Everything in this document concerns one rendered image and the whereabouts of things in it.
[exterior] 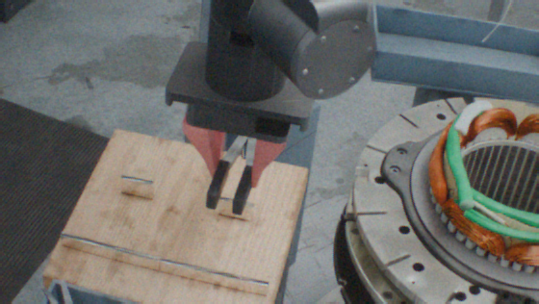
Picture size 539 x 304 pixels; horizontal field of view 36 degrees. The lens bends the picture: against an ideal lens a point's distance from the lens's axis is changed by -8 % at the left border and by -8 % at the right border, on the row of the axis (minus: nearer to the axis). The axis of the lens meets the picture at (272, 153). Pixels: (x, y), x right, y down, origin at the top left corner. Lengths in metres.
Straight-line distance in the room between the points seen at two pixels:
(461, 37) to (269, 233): 0.46
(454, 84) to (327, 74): 0.52
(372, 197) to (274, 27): 0.28
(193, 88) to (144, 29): 2.34
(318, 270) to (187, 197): 0.37
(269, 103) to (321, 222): 0.58
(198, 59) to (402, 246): 0.23
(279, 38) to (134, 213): 0.30
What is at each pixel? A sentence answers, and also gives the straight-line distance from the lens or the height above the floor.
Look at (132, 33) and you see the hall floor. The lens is 2.92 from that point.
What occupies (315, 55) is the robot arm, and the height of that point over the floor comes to 1.33.
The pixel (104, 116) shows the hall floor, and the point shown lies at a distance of 2.56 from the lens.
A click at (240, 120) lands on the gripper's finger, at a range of 0.60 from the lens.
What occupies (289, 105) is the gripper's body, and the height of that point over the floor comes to 1.24.
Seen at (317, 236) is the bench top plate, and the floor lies 0.78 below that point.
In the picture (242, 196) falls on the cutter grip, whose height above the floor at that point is 1.16.
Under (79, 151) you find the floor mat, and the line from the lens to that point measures 2.43.
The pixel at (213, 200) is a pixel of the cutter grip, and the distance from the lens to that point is 0.65.
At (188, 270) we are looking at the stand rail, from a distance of 0.70.
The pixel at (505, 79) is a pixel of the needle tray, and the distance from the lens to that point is 1.03.
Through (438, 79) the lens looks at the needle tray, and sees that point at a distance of 1.02.
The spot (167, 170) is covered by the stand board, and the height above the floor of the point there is 1.06.
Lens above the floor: 1.60
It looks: 41 degrees down
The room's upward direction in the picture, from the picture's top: 7 degrees clockwise
